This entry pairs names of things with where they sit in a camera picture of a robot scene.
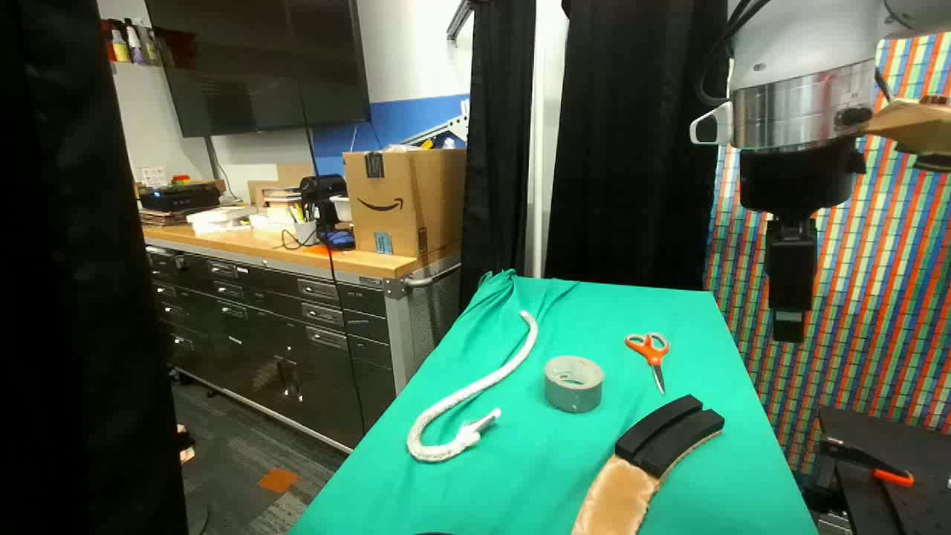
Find curved black and tan board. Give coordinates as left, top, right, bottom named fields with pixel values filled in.
left=570, top=393, right=728, bottom=535

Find black device on bench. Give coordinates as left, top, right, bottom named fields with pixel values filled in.
left=295, top=173, right=352, bottom=231

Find orange handled scissors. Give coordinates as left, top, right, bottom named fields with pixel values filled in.
left=622, top=329, right=676, bottom=395

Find white tray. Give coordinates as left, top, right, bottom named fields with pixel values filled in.
left=184, top=203, right=266, bottom=239

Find wood topped tool cabinet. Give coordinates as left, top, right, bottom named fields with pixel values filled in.
left=139, top=222, right=465, bottom=456

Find green tablecloth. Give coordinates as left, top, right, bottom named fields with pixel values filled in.
left=289, top=269, right=821, bottom=535

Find small brown cardboard box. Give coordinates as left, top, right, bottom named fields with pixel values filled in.
left=246, top=162, right=319, bottom=209

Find orange handled black tool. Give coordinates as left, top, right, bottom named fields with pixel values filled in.
left=821, top=439, right=918, bottom=490

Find black wall television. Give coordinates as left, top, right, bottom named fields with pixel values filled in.
left=142, top=0, right=371, bottom=141

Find colourful patterned backdrop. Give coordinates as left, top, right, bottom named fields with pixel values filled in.
left=701, top=28, right=951, bottom=478

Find tan wrist camera mount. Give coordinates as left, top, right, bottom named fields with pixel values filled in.
left=860, top=95, right=951, bottom=175

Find black metal platform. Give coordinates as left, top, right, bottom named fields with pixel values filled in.
left=812, top=401, right=951, bottom=535

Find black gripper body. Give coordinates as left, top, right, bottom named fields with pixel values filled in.
left=738, top=133, right=867, bottom=315

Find white rope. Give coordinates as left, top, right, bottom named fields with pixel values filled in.
left=404, top=307, right=542, bottom=466

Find large cardboard shipping box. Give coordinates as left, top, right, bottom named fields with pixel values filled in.
left=343, top=147, right=469, bottom=269

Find black tool case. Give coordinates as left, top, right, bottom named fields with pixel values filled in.
left=138, top=179, right=227, bottom=214

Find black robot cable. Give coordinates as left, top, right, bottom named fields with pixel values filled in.
left=692, top=0, right=777, bottom=112

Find grey seal tape roll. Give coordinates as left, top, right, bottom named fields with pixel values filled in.
left=542, top=355, right=607, bottom=417

